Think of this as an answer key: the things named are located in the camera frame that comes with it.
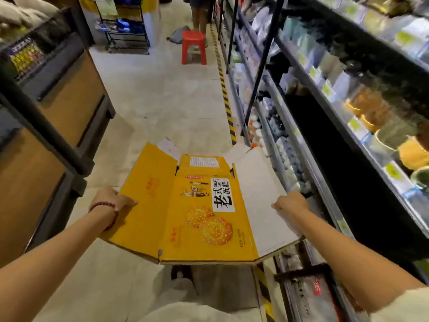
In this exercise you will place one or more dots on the person's right hand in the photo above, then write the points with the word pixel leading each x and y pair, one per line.
pixel 293 206

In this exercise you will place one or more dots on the person's left hand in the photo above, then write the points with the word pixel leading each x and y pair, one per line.
pixel 110 197

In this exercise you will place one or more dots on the brown cardboard box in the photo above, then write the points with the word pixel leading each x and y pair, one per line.
pixel 207 238

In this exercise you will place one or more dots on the black metal store shelving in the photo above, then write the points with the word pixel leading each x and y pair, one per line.
pixel 269 46

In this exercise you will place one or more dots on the person's left forearm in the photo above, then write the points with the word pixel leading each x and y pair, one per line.
pixel 50 258

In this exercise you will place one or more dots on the person's right forearm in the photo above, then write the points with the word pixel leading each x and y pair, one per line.
pixel 352 261

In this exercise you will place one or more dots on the person's black left shoe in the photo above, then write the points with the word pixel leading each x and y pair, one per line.
pixel 181 272

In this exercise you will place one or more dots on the person's light grey trousers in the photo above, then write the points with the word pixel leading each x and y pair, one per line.
pixel 174 308

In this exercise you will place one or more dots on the person's cream shirt sleeve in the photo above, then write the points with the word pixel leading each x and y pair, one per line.
pixel 405 308

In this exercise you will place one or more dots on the red white printed pack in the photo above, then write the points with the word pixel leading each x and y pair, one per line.
pixel 315 298

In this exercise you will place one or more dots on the row of green price labels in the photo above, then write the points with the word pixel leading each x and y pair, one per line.
pixel 354 124

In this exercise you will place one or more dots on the row of orange yellow bowls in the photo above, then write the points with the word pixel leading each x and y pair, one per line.
pixel 368 107

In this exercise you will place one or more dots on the pile of yellow packets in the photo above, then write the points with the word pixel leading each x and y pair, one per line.
pixel 23 58

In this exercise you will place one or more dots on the row of pale boxed goods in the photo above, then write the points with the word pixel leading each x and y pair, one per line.
pixel 301 40

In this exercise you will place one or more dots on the blue folded goods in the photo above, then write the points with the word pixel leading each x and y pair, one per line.
pixel 124 26

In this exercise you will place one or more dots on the grey cloth bag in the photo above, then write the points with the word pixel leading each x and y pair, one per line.
pixel 176 36

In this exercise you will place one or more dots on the red plastic stool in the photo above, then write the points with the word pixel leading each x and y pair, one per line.
pixel 193 36

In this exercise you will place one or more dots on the row of clear pale packs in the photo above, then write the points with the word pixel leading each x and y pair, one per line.
pixel 385 26

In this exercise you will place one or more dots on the pile of beige soft goods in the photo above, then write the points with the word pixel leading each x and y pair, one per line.
pixel 23 13

